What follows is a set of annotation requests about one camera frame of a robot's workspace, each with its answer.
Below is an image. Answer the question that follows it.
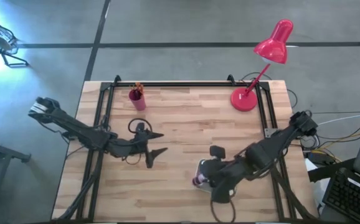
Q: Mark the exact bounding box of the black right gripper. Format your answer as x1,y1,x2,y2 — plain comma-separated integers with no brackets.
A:
200,145,257,205

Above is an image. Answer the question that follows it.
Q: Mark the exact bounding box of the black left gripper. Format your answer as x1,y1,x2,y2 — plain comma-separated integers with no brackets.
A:
114,130,169,169

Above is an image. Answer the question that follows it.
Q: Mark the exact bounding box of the pink paint bottle black label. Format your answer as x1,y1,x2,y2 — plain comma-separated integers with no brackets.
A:
192,173,209,187

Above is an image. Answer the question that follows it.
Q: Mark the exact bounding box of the pink-red plastic cup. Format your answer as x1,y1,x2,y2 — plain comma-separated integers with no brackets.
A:
128,88,147,112

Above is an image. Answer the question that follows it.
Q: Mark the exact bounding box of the laptop computer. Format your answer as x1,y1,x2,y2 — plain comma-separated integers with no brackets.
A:
321,99,360,224

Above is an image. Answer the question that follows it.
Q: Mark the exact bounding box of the red desk lamp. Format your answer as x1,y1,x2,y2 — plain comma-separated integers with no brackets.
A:
230,19,295,112

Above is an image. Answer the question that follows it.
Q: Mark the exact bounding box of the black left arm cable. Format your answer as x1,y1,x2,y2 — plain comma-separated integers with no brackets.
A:
122,117,154,166

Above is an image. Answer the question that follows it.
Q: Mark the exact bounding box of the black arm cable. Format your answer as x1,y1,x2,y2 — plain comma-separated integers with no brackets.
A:
122,117,154,166
209,198,237,223

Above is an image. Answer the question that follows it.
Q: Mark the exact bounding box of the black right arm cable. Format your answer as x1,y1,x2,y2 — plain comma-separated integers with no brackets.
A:
209,198,237,223

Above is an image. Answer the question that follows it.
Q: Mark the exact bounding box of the black aluminium table frame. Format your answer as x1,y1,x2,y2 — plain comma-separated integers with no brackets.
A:
51,74,320,223

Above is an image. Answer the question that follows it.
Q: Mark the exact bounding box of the yellow floor cable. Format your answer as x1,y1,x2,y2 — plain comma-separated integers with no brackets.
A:
310,132,360,153

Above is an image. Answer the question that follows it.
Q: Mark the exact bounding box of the white floor cable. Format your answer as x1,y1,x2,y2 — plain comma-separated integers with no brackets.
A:
317,112,360,126

